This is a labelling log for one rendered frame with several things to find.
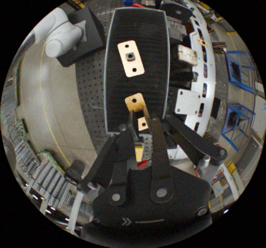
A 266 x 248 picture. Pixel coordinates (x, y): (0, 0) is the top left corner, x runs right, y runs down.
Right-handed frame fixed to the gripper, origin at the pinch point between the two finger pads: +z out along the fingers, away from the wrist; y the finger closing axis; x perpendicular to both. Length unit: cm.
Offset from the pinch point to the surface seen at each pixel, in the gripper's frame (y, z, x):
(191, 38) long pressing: 36.0, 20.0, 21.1
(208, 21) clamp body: 79, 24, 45
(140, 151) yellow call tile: -3.9, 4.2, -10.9
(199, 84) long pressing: 29.5, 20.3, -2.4
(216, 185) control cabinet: 450, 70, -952
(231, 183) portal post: 237, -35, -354
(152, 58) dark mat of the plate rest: 6.9, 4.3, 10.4
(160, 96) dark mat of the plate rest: 5.6, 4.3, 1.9
